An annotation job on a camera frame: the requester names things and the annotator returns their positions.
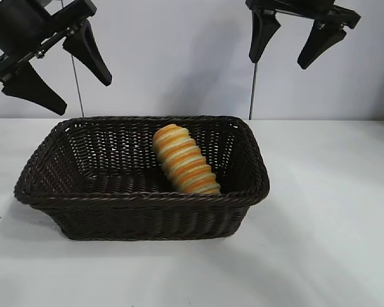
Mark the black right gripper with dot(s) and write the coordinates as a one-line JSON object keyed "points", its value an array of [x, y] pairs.
{"points": [[307, 9]]}

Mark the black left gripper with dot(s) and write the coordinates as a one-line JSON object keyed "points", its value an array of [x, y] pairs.
{"points": [[22, 25]]}

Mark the long striped bread loaf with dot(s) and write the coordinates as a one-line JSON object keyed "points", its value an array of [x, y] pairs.
{"points": [[185, 160]]}

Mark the dark brown wicker basket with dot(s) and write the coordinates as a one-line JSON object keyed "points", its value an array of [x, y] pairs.
{"points": [[140, 208]]}

